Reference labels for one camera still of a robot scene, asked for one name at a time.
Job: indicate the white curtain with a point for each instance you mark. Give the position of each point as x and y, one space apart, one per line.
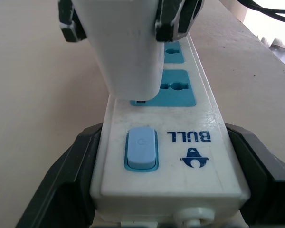
275 35

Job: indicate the white power strip blue sockets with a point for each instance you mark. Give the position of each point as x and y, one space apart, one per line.
187 118

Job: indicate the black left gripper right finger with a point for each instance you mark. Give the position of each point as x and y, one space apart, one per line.
268 190

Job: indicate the white charger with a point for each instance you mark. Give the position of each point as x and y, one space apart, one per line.
123 47

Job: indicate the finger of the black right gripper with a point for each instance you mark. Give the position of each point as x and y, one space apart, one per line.
70 26
178 21

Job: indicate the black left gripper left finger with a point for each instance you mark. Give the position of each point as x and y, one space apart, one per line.
69 180

